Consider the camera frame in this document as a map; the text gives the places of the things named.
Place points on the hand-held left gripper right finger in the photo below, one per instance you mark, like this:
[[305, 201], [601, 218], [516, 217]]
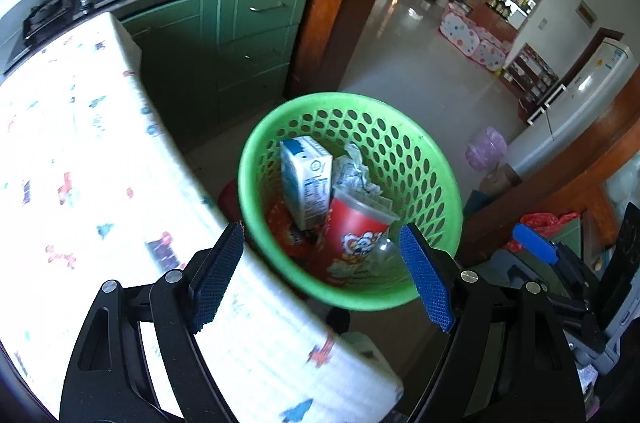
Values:
[[425, 278]]

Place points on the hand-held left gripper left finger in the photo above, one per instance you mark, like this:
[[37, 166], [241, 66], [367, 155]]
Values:
[[217, 278]]

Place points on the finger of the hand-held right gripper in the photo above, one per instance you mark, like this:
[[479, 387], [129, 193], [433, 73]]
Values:
[[577, 315], [535, 243]]

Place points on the clear plastic bag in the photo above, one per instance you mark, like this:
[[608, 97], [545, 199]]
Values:
[[385, 253]]

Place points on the red snack wrapper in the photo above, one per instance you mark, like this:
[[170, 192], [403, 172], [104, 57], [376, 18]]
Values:
[[287, 228]]

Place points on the red cartoon paper cup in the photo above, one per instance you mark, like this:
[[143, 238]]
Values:
[[350, 233]]

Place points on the silver foil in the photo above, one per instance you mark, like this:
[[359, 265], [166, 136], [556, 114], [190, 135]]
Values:
[[350, 175]]

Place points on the white blue milk carton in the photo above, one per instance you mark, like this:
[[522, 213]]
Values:
[[305, 183]]

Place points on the green plastic basket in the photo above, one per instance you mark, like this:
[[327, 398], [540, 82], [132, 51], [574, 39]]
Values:
[[410, 138]]

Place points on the red plastic bag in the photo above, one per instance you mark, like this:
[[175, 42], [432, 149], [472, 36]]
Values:
[[545, 220]]

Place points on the brown cardboard box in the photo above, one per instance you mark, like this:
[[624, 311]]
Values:
[[500, 178]]

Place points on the red plastic stool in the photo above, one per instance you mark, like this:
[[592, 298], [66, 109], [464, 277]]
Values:
[[229, 203]]

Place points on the pink plastic bag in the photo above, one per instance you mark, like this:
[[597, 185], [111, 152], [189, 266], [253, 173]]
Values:
[[485, 148]]

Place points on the white refrigerator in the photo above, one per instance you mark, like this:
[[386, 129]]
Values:
[[575, 103]]

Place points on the white printed tablecloth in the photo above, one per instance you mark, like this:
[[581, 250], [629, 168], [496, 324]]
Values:
[[75, 143]]

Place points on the polka dot play fence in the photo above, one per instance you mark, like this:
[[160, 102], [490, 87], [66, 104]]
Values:
[[475, 38]]

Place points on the green base cabinet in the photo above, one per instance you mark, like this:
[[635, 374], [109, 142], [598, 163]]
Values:
[[250, 43]]

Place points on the wooden glass cabinet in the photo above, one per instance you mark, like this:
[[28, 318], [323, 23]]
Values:
[[360, 3]]

